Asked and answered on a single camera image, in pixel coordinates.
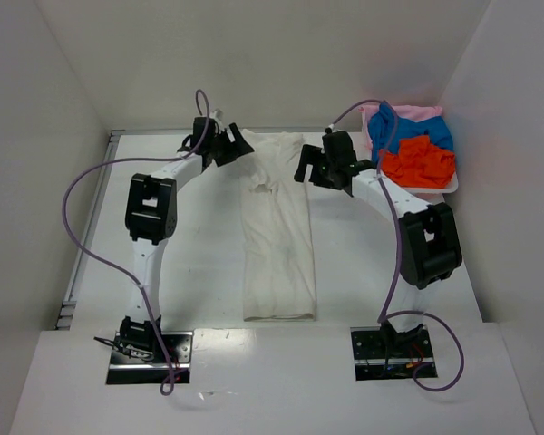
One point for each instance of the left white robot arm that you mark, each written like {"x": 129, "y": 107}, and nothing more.
{"x": 151, "y": 219}

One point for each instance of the pink plastic basket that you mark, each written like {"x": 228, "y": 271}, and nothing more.
{"x": 413, "y": 113}

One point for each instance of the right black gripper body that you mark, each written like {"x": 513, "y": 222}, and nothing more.
{"x": 317, "y": 165}

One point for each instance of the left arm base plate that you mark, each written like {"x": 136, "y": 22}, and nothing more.
{"x": 134, "y": 367}

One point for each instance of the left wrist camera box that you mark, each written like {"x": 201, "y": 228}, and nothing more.
{"x": 217, "y": 116}

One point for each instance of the white t shirt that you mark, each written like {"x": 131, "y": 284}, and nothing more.
{"x": 279, "y": 275}

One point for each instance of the orange t shirt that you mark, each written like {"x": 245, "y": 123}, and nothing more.
{"x": 419, "y": 163}

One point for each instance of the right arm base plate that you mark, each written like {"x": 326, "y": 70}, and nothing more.
{"x": 382, "y": 354}

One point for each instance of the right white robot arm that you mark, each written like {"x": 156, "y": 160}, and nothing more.
{"x": 427, "y": 246}

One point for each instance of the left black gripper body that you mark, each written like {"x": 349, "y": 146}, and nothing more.
{"x": 228, "y": 145}

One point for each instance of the blue t shirt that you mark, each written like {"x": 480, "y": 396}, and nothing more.
{"x": 389, "y": 126}

